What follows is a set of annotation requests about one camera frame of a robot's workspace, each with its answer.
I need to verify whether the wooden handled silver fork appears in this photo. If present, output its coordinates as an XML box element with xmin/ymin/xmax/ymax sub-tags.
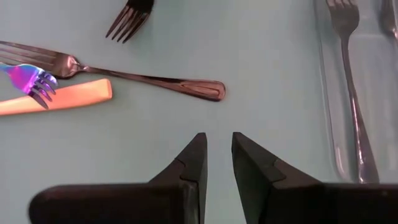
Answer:
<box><xmin>0</xmin><ymin>78</ymin><xmax>113</xmax><ymax>117</ymax></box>

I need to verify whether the clear plastic bin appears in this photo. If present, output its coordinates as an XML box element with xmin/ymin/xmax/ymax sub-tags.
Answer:
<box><xmin>312</xmin><ymin>0</ymin><xmax>398</xmax><ymax>185</ymax></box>

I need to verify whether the iridescent rainbow fork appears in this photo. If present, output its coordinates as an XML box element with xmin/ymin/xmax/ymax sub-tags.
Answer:
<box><xmin>0</xmin><ymin>63</ymin><xmax>59</xmax><ymax>110</ymax></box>

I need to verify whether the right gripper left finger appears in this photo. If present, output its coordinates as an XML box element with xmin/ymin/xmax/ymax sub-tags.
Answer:
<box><xmin>28</xmin><ymin>132</ymin><xmax>208</xmax><ymax>224</ymax></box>

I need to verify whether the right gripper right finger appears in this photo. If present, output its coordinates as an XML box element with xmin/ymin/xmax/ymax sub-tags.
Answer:
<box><xmin>231</xmin><ymin>131</ymin><xmax>398</xmax><ymax>224</ymax></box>

